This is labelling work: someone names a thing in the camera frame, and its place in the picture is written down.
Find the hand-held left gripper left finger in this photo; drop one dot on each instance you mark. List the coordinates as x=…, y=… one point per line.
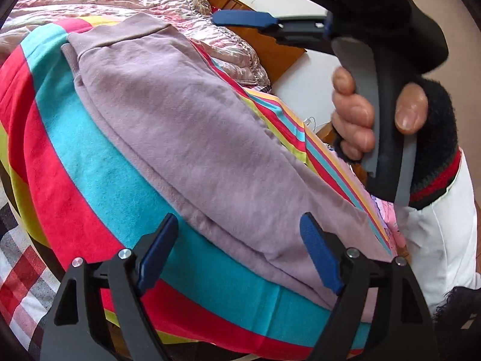
x=156, y=255

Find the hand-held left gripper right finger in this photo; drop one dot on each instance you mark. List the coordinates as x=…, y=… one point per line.
x=319, y=252

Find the lilac pants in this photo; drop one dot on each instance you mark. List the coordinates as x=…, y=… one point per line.
x=188, y=120

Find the person's right forearm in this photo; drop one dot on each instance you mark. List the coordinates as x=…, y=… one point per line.
x=443, y=240

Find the person's right hand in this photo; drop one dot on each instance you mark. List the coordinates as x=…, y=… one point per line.
x=353, y=116

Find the pink satin quilt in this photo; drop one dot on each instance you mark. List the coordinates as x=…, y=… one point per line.
x=124, y=2

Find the striped colourful blanket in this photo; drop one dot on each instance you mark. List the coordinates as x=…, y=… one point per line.
x=75, y=165

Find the plaid bed sheet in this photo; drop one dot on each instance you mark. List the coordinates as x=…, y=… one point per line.
x=22, y=270

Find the person's dark clothing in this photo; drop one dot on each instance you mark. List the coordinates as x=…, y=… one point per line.
x=458, y=327

